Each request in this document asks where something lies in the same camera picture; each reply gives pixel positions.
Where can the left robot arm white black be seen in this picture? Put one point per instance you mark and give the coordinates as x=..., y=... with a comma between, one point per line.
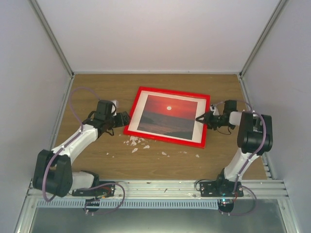
x=53, y=170

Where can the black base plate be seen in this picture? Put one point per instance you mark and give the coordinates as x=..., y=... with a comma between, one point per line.
x=224, y=189
x=107, y=190

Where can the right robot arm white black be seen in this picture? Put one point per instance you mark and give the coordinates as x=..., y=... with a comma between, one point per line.
x=254, y=138

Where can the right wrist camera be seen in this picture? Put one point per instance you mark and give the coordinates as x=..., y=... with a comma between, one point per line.
x=214, y=110

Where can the white mat board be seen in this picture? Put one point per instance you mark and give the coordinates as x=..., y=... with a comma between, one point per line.
x=201, y=121

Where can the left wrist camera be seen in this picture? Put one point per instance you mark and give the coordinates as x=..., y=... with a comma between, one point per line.
x=115, y=106

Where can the aluminium rail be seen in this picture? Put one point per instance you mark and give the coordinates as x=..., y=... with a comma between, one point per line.
x=184, y=189

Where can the white debris pile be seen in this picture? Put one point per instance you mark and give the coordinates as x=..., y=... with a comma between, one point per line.
x=136, y=143

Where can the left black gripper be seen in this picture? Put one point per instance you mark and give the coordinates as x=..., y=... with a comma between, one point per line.
x=123, y=120

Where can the sunset photo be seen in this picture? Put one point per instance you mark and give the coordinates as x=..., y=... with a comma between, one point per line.
x=168, y=117

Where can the red picture frame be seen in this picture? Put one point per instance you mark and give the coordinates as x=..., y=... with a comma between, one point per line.
x=131, y=121

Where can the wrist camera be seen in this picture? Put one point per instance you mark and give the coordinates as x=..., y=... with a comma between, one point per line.
x=115, y=106
x=214, y=110

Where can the grey slotted cable duct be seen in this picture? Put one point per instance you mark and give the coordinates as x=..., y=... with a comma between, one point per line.
x=131, y=204

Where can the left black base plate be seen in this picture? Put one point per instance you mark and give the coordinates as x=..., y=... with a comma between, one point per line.
x=107, y=190

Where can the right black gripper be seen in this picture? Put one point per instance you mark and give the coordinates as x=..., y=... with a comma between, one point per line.
x=207, y=120

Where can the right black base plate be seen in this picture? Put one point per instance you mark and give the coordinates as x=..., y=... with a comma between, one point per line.
x=224, y=189

